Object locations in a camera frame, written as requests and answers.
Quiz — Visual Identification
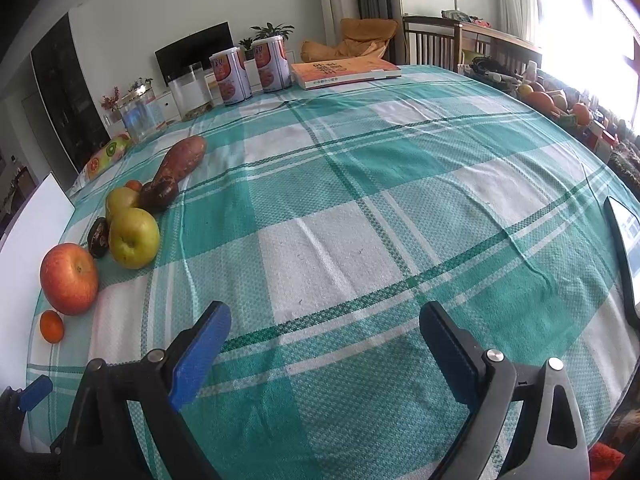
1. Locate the red apple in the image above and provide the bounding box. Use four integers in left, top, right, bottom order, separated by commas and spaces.
40, 242, 100, 317

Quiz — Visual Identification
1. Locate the orange bean bag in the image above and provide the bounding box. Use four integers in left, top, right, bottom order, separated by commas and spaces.
301, 18, 401, 61

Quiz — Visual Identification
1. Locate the white foam board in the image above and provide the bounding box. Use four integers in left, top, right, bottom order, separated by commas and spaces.
0, 172, 76, 391

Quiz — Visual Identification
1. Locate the white curtain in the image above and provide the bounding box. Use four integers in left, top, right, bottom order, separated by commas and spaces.
315, 0, 361, 43

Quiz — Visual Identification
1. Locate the window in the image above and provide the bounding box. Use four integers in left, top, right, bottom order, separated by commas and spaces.
535, 0, 640, 126

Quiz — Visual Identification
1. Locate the wooden chair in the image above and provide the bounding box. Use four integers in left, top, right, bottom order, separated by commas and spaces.
402, 16, 463, 68

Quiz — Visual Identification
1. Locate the brown sweet potato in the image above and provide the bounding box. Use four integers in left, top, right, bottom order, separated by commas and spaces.
152, 135, 207, 188

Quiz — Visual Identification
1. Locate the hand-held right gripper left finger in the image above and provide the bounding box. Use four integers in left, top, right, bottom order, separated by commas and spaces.
60, 301, 233, 480

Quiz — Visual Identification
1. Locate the dark brown wrinkled fruit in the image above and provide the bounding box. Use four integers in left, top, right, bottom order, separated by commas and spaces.
138, 178, 180, 214

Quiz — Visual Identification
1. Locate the clear glass jar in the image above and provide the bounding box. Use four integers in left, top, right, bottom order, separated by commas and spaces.
117, 85, 166, 143

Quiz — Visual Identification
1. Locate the small orange tangerine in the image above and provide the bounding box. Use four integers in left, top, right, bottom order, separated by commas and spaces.
39, 310, 65, 345

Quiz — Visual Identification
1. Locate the black lidded plastic jar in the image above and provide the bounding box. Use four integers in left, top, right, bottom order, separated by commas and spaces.
167, 61, 215, 121

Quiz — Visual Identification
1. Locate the yellow apple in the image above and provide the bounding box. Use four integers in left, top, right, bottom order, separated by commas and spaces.
105, 187, 142, 223

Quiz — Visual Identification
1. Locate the green leafy potted plant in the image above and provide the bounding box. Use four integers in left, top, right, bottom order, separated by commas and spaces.
250, 22, 296, 43

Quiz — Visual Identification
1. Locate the black tall cabinet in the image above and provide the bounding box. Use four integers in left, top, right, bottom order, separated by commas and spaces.
30, 12, 111, 176

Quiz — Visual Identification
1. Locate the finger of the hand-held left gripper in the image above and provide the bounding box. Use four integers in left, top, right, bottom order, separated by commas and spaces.
17, 375, 54, 413

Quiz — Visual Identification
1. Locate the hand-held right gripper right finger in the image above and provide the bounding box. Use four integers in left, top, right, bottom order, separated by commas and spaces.
419, 301, 591, 480

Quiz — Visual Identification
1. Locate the black television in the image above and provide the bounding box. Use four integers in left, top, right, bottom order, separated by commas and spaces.
155, 21, 236, 86

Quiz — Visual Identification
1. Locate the green plaid tablecloth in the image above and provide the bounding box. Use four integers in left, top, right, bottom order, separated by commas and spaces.
27, 62, 640, 480

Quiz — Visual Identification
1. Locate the fruit print tissue pack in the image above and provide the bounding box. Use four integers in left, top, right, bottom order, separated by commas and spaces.
82, 132, 133, 181

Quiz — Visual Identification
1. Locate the orange label can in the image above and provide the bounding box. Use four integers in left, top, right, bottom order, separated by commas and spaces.
251, 35, 292, 93
209, 46, 253, 107

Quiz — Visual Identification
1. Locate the green apple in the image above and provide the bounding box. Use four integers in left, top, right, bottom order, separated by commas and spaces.
108, 207, 161, 270

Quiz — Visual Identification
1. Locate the orange cover book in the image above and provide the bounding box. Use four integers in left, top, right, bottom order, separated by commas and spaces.
290, 58, 402, 92

